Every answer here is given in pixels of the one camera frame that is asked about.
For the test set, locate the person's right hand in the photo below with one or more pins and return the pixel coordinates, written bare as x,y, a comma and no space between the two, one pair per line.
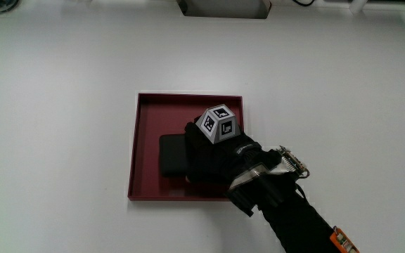
216,158

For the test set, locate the dark red square plate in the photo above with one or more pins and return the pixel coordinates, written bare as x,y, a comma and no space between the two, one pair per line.
153,119

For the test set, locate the grey box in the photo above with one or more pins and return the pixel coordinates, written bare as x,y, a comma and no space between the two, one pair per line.
225,8

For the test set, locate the person's right forearm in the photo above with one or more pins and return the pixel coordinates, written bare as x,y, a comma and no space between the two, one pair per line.
294,211

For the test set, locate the black battery pack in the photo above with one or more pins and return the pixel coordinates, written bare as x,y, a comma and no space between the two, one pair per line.
173,155

